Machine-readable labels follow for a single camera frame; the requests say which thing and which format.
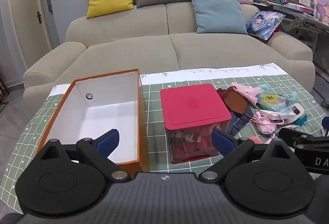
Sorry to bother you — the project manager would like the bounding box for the orange cardboard box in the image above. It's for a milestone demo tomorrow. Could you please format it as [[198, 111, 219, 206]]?
[[35, 68, 151, 179]]

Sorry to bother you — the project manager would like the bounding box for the light blue pillow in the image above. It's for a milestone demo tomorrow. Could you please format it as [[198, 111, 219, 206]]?
[[190, 0, 248, 35]]

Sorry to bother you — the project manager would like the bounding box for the beige sofa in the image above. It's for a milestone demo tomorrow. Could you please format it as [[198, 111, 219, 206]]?
[[23, 2, 316, 111]]

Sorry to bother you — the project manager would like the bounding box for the pink satin pouch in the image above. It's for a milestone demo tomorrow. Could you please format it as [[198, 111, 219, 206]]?
[[253, 113, 284, 134]]

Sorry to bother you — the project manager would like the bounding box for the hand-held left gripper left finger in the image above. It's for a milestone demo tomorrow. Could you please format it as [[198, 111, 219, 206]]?
[[36, 128, 131, 181]]

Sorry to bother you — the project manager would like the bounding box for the pink cloth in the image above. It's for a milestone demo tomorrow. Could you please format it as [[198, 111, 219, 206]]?
[[229, 82, 265, 107]]

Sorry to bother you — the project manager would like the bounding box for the white study desk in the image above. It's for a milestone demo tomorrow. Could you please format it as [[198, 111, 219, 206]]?
[[253, 0, 329, 75]]

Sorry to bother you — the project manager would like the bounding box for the white door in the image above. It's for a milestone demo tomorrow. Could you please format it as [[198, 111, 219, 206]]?
[[8, 0, 53, 70]]

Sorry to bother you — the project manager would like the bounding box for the green checked tablecloth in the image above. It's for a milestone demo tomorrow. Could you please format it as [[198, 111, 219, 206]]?
[[0, 63, 329, 214]]

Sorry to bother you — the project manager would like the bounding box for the clear box with red lid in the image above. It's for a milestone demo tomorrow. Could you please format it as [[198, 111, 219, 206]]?
[[160, 83, 232, 164]]

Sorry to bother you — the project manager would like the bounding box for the printed blue cartoon pillow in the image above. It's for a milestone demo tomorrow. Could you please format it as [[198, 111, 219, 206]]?
[[245, 11, 286, 40]]

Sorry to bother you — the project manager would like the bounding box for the teal plush doll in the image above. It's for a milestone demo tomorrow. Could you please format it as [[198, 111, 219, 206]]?
[[258, 84, 309, 125]]

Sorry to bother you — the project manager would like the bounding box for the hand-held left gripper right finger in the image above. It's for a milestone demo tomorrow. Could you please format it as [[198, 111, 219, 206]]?
[[198, 128, 296, 181]]

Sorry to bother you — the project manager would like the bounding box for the brown cloth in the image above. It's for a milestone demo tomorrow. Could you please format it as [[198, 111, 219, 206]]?
[[216, 88, 250, 114]]

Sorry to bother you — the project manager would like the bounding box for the small white plush bear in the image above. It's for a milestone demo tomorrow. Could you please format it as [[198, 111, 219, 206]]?
[[184, 133, 202, 144]]

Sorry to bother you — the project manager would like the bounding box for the clear plastic bag yellow label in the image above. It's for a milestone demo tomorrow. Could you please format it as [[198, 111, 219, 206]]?
[[256, 92, 293, 113]]

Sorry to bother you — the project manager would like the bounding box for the dark blue ruffled cloth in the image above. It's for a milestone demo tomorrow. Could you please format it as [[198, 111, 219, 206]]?
[[226, 107, 255, 136]]

